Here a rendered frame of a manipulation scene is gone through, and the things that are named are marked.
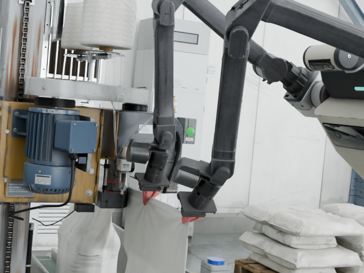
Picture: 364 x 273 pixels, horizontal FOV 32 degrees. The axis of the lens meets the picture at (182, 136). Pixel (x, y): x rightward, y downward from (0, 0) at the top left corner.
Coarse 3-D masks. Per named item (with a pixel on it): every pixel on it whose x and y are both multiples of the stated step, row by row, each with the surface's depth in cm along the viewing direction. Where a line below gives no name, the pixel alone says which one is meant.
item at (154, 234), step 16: (128, 192) 217; (128, 208) 216; (144, 208) 203; (160, 208) 190; (128, 224) 215; (144, 224) 202; (160, 224) 190; (176, 224) 180; (128, 240) 214; (144, 240) 201; (160, 240) 189; (176, 240) 180; (128, 256) 210; (144, 256) 201; (160, 256) 188; (176, 256) 179; (128, 272) 201; (144, 272) 194; (160, 272) 187; (176, 272) 179
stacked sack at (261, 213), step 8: (248, 208) 516; (256, 208) 508; (264, 208) 505; (272, 208) 502; (280, 208) 505; (288, 208) 510; (296, 208) 510; (304, 208) 511; (312, 208) 520; (248, 216) 511; (256, 216) 498; (264, 216) 490; (264, 224) 495
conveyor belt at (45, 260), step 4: (36, 256) 383; (40, 256) 384; (44, 256) 385; (48, 256) 386; (40, 260) 375; (44, 260) 376; (48, 260) 377; (52, 260) 378; (44, 264) 367; (48, 264) 368; (52, 264) 368; (48, 268) 360; (52, 268) 360; (52, 272) 352
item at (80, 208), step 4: (76, 204) 208; (80, 204) 208; (84, 204) 209; (88, 204) 209; (92, 204) 210; (76, 208) 207; (80, 208) 207; (84, 208) 208; (88, 208) 209; (92, 208) 209
